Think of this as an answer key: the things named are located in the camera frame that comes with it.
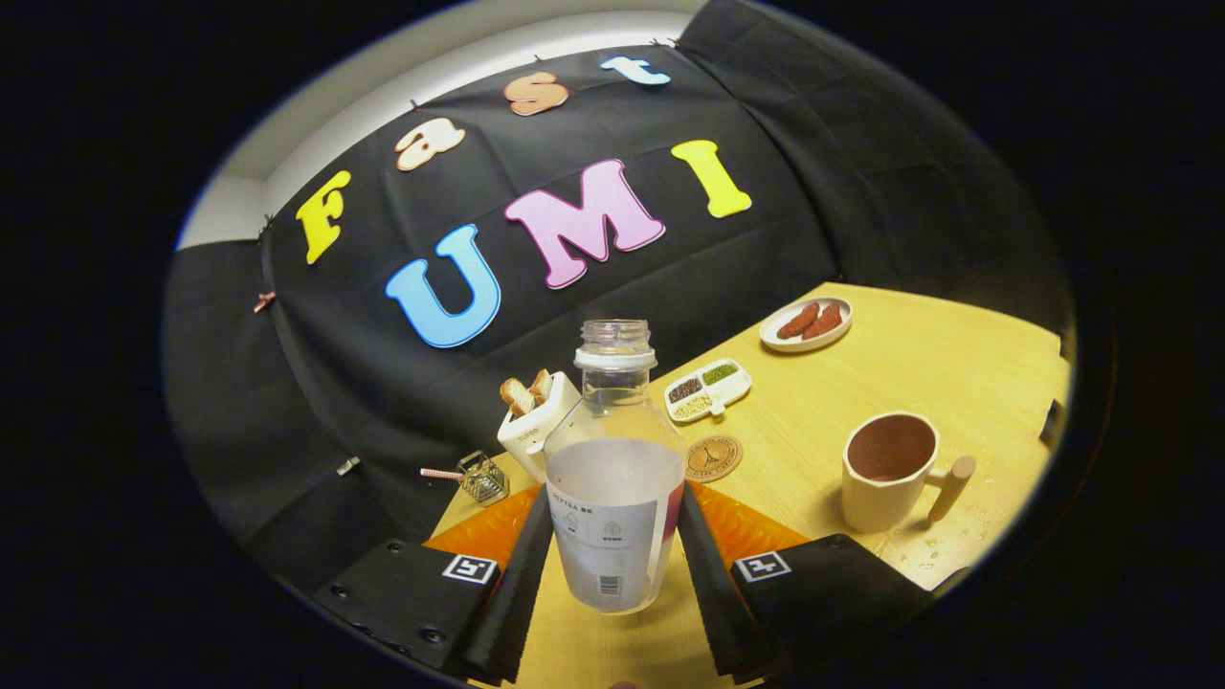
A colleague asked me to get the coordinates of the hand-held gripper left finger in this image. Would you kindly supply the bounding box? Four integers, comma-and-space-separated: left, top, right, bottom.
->
311, 485, 556, 685

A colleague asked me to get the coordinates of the black backdrop cloth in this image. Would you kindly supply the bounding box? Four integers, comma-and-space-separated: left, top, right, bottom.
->
163, 0, 1068, 594

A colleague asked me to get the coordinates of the wooden table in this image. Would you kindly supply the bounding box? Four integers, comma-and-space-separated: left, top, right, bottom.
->
431, 281, 1073, 689

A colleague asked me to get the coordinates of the white divided seed dish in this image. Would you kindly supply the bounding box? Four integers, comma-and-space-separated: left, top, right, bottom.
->
664, 359, 752, 424

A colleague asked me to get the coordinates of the small wire basket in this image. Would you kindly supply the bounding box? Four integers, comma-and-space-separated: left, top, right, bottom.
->
457, 451, 509, 505

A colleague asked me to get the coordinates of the clear plastic juice bottle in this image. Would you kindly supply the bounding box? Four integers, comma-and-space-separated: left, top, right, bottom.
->
544, 319, 690, 615

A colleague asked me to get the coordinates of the white toaster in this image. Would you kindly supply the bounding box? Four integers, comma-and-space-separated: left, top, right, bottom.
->
497, 371, 582, 482

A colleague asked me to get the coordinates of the cream cup with wooden handle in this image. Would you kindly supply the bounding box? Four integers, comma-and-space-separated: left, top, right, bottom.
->
842, 411, 977, 534

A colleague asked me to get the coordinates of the round wooden coaster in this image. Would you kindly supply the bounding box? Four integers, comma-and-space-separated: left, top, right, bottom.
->
685, 435, 744, 482

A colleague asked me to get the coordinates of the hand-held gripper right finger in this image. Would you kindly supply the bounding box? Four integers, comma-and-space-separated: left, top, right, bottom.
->
675, 481, 934, 685

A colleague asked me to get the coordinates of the white round plate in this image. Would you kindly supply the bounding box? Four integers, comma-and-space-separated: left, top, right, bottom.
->
759, 297, 854, 354

